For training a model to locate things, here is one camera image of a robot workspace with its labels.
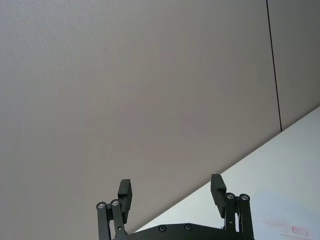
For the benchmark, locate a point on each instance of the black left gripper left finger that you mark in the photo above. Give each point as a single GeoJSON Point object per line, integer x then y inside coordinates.
{"type": "Point", "coordinates": [104, 220]}

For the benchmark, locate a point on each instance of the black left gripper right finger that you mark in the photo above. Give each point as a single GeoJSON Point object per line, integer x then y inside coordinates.
{"type": "Point", "coordinates": [243, 215]}

